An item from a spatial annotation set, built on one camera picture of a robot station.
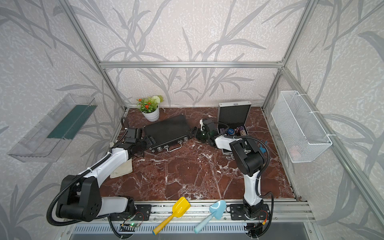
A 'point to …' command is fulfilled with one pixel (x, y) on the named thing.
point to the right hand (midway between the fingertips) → (190, 132)
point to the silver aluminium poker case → (232, 117)
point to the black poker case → (169, 133)
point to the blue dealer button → (231, 131)
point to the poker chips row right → (242, 131)
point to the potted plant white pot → (149, 107)
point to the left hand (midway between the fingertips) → (151, 141)
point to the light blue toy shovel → (219, 207)
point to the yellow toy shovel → (180, 207)
